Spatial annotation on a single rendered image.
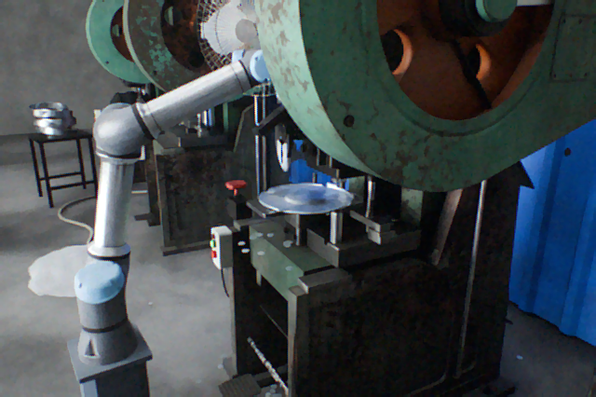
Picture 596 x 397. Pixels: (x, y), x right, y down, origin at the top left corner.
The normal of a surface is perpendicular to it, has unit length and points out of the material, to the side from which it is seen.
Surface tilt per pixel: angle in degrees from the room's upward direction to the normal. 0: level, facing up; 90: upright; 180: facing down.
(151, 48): 90
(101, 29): 90
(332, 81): 90
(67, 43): 90
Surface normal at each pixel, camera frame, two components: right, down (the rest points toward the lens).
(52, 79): 0.47, 0.28
